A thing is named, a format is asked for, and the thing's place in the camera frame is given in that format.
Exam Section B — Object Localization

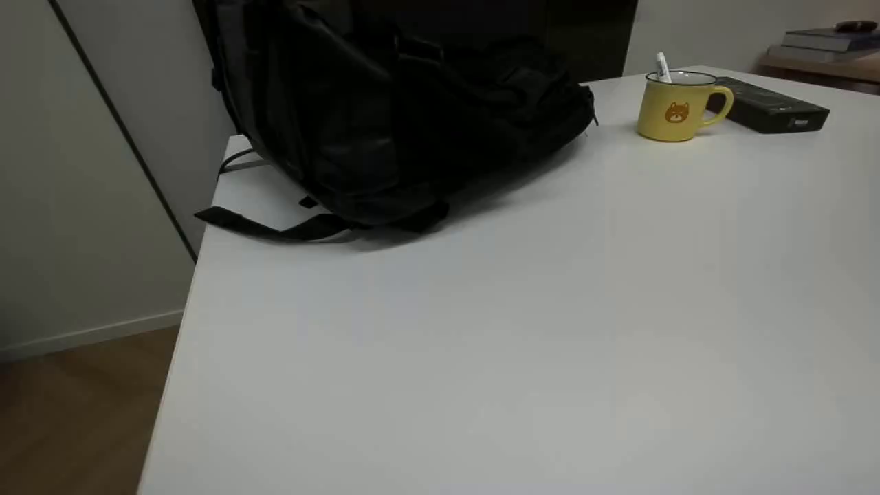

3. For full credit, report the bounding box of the black backpack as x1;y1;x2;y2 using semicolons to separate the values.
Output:
189;0;599;245

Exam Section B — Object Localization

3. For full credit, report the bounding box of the flat black case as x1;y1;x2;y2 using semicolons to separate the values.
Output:
703;75;834;138

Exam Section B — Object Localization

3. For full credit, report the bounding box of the yellow enamel cup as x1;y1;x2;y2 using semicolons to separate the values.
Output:
635;68;738;146

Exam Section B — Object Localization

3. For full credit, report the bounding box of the stack of grey books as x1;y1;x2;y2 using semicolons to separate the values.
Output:
778;24;880;65

